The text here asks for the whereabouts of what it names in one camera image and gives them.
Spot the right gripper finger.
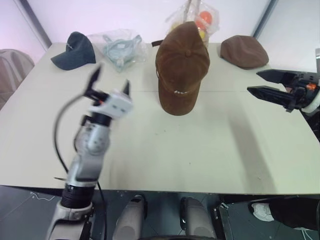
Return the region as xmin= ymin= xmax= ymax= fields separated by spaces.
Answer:
xmin=246 ymin=85 xmax=295 ymax=108
xmin=256 ymin=69 xmax=296 ymax=88

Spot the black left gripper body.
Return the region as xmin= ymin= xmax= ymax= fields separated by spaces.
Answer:
xmin=83 ymin=88 xmax=109 ymax=103

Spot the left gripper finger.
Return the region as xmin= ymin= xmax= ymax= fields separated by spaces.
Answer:
xmin=121 ymin=79 xmax=132 ymax=98
xmin=86 ymin=62 xmax=104 ymax=92

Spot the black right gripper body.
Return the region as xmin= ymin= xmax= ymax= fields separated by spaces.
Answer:
xmin=283 ymin=71 xmax=320 ymax=113

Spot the dark navy baseball cap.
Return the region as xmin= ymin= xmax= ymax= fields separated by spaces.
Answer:
xmin=50 ymin=31 xmax=97 ymax=71

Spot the brown flat cap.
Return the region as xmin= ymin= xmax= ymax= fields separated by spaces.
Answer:
xmin=219 ymin=34 xmax=270 ymax=70

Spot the clear plastic bag with toys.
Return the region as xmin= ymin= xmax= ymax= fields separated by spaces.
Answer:
xmin=164 ymin=0 xmax=221 ymax=50

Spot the yellow toy fruit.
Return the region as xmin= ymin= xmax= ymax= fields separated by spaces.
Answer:
xmin=197 ymin=26 xmax=209 ymax=43

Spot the beige fabric chair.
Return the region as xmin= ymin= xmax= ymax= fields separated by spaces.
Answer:
xmin=0 ymin=48 xmax=35 ymax=111

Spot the orange toy ball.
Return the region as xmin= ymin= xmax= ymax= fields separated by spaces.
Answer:
xmin=198 ymin=9 xmax=214 ymax=25

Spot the white sneaker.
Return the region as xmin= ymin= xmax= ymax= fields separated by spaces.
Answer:
xmin=250 ymin=202 xmax=275 ymax=222

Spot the black trouser leg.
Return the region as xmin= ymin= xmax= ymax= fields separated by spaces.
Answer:
xmin=268 ymin=196 xmax=320 ymax=231

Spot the grey rounded shell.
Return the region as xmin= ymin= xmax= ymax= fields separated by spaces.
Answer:
xmin=179 ymin=196 xmax=217 ymax=240
xmin=113 ymin=194 xmax=148 ymax=240

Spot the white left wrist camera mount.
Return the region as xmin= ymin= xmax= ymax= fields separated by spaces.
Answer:
xmin=87 ymin=88 xmax=135 ymax=118

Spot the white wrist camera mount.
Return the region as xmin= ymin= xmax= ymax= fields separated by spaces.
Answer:
xmin=301 ymin=93 xmax=320 ymax=116
xmin=87 ymin=88 xmax=135 ymax=118

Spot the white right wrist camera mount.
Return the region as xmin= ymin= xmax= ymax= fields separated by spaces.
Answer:
xmin=301 ymin=93 xmax=320 ymax=116

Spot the light blue strapped fabric item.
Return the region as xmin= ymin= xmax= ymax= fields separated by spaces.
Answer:
xmin=102 ymin=34 xmax=143 ymax=69

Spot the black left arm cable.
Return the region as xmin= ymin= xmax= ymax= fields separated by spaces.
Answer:
xmin=53 ymin=92 xmax=87 ymax=175

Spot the brown corduroy baseball cap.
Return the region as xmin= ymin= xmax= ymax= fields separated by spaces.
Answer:
xmin=151 ymin=21 xmax=211 ymax=116

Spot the black metal frame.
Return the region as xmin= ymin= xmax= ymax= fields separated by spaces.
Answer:
xmin=212 ymin=201 xmax=238 ymax=240

